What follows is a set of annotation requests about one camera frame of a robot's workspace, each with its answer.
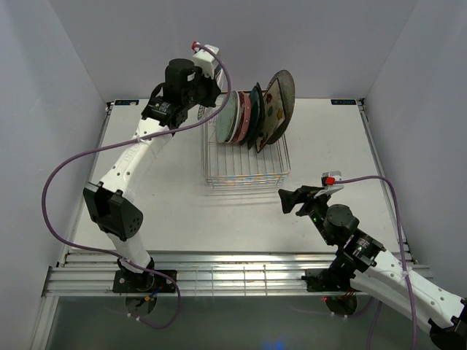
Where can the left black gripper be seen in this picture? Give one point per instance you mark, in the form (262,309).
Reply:
(214,90)

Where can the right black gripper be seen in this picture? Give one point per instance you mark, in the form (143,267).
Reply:
(306,193)

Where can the mint green flower plate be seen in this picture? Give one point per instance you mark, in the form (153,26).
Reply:
(226,119)

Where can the white plate green rim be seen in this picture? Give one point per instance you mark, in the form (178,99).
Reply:
(239,116)
(204,113)

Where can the pink dotted plate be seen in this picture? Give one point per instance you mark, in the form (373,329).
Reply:
(245,109)

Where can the black floral square plate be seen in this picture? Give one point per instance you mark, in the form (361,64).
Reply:
(259,120)

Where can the wire dish rack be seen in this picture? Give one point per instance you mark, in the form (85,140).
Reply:
(227,165)

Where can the cream floral square plate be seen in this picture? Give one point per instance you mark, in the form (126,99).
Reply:
(274,114)

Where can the speckled round plate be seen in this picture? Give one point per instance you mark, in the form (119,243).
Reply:
(288,96)

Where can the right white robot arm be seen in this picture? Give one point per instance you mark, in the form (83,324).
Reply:
(363,264)

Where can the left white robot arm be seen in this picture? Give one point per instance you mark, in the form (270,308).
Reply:
(110,201)

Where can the left blue table label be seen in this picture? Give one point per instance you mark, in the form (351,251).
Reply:
(126,102)

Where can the blue table label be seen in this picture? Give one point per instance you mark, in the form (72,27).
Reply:
(126,102)
(343,102)

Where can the right blue table label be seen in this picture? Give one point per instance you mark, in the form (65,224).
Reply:
(343,102)

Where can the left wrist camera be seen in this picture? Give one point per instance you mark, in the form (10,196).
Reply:
(209,65)

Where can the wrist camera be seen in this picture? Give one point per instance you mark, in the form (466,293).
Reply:
(209,65)
(330,183)

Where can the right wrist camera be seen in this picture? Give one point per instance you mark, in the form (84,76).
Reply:
(330,183)

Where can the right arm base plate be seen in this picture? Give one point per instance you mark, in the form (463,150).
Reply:
(325,281)

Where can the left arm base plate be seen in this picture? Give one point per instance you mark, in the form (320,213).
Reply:
(129,282)

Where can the aluminium frame rails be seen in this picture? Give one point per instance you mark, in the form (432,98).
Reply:
(233,241)

